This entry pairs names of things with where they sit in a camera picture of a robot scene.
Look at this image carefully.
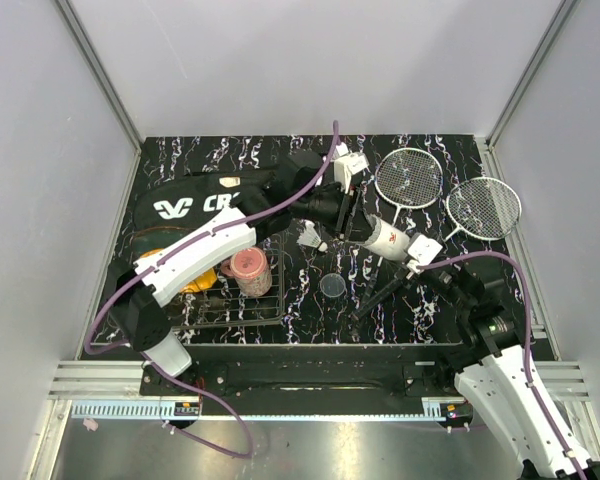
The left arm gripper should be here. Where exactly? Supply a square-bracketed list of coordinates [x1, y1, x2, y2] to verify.
[291, 181, 379, 244]

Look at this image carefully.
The white shuttlecock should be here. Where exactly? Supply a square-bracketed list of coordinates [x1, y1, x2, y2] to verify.
[297, 220, 328, 254]

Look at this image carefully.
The white shuttlecock tube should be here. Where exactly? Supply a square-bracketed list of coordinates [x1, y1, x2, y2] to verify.
[361, 215, 411, 262]

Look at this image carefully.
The black racket bag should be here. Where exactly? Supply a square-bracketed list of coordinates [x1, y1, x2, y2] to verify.
[132, 167, 275, 231]

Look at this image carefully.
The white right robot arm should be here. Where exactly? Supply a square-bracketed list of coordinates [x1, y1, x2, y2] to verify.
[405, 265, 600, 479]

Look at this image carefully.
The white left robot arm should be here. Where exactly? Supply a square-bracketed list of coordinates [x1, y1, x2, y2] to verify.
[106, 153, 368, 396]

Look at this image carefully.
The badminton racket near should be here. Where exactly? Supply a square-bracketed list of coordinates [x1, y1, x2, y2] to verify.
[362, 148, 445, 301]

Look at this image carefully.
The badminton racket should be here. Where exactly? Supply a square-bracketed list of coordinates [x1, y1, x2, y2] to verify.
[362, 148, 445, 301]
[352, 177, 522, 322]

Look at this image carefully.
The badminton racket far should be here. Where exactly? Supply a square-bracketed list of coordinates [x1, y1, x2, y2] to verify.
[352, 177, 522, 322]

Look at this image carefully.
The clear tube lid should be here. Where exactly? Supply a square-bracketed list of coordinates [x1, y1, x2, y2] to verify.
[319, 273, 346, 298]

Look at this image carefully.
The pink patterned mug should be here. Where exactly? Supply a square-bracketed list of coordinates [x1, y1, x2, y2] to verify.
[220, 247, 273, 297]

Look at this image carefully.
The yellow cloth item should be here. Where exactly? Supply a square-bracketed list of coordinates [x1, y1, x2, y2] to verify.
[180, 268, 217, 294]

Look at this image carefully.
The green round object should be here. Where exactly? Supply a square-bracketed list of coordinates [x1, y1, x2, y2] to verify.
[131, 227, 191, 260]

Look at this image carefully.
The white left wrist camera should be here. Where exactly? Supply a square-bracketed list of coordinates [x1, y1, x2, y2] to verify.
[332, 152, 369, 192]

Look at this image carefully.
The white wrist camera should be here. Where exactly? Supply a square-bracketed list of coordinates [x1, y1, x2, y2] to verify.
[406, 233, 443, 274]
[332, 152, 369, 192]

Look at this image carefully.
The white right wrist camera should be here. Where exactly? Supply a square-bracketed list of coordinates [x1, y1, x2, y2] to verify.
[406, 233, 443, 274]

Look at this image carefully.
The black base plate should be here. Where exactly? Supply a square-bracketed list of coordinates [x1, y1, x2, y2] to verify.
[141, 360, 458, 397]

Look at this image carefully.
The wire rack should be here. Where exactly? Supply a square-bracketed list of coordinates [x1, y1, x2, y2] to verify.
[165, 234, 285, 331]

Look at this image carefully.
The aluminium frame rail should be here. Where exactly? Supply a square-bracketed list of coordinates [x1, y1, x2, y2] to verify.
[48, 361, 143, 400]

